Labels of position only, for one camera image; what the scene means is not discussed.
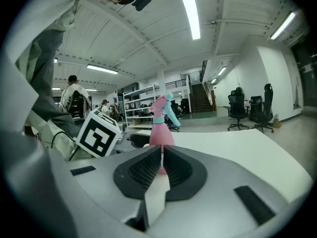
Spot person's left forearm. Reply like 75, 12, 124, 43
24, 95, 82, 161

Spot black metal railing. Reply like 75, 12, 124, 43
164, 78, 188, 90

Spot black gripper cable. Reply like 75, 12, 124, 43
50, 131, 78, 150

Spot pink spray bottle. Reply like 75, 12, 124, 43
149, 121, 176, 175

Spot black office chair with gear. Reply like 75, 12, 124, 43
163, 99, 184, 132

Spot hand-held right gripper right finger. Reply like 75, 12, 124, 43
162, 144, 208, 202

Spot white metal shelf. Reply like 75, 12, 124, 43
122, 84, 162, 129

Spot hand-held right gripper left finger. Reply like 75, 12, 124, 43
113, 144, 162, 200

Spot wooden staircase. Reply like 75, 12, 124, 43
188, 82, 216, 114

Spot person's grey white jacket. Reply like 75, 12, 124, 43
13, 0, 85, 99

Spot dark glass door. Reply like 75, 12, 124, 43
290, 41, 317, 109

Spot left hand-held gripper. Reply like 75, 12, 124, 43
75, 109, 152, 158

